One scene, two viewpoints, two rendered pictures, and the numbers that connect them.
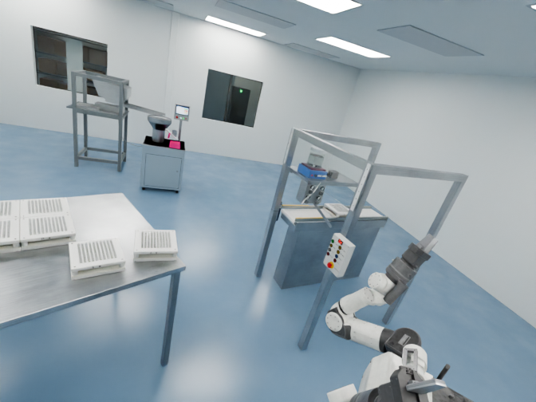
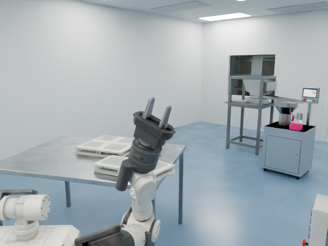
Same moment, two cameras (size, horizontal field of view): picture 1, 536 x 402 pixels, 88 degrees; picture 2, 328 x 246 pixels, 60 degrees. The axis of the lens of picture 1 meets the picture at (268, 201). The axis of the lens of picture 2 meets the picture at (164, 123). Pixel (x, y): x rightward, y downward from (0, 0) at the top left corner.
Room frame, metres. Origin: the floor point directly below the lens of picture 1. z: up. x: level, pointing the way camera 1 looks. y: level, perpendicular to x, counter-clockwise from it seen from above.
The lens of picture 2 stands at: (0.65, -1.31, 1.74)
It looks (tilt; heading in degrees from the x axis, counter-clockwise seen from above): 12 degrees down; 65
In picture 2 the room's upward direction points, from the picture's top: straight up
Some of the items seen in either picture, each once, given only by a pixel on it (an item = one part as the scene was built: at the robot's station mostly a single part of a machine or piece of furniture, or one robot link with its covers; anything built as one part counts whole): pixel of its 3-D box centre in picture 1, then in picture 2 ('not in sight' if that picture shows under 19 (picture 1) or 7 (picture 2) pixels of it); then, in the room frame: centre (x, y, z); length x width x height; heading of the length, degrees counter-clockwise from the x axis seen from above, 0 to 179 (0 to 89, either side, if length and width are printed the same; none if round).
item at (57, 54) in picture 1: (72, 65); (251, 75); (6.03, 4.61, 1.43); 1.32 x 0.01 x 1.11; 112
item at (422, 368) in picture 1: (412, 368); (26, 211); (0.62, -0.53, 1.36); 0.10 x 0.07 x 0.09; 156
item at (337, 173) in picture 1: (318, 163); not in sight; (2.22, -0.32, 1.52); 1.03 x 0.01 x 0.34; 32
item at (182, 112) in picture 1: (180, 124); (309, 107); (4.59, 1.70, 1.07); 0.23 x 0.10 x 0.62; 112
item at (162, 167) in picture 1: (163, 164); (288, 149); (4.38, 1.85, 0.38); 0.63 x 0.57 x 0.76; 112
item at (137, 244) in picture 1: (155, 241); (153, 166); (1.47, 0.62, 0.96); 0.25 x 0.24 x 0.02; 26
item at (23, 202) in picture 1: (45, 207); (128, 141); (1.52, 1.38, 0.96); 0.25 x 0.24 x 0.02; 43
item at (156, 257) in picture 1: (155, 247); (153, 172); (1.47, 0.62, 0.91); 0.24 x 0.24 x 0.02; 26
